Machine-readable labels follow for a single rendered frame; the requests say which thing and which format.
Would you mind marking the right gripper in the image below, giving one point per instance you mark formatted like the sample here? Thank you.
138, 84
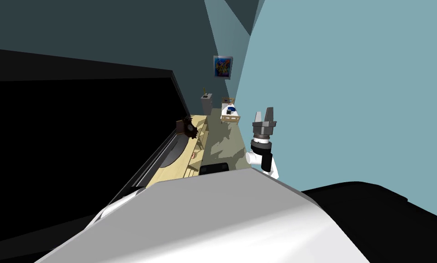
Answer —
264, 128

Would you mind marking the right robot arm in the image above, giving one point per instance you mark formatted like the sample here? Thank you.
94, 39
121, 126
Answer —
379, 223

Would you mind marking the wooden bed with white bedding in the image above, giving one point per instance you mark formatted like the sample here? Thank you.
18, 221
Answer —
230, 114

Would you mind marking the grey cabinet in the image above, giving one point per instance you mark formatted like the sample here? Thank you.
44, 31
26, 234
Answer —
206, 104

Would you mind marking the dark brown ornament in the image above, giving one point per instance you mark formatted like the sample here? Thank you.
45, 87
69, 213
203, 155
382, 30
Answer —
186, 128

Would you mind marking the light wooden table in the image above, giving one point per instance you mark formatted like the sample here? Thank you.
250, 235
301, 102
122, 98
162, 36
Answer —
189, 160

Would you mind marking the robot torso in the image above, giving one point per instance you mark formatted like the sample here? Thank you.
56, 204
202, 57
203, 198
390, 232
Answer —
211, 219

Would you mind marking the colourful framed wall picture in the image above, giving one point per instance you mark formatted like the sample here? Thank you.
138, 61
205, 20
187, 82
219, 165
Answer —
223, 67

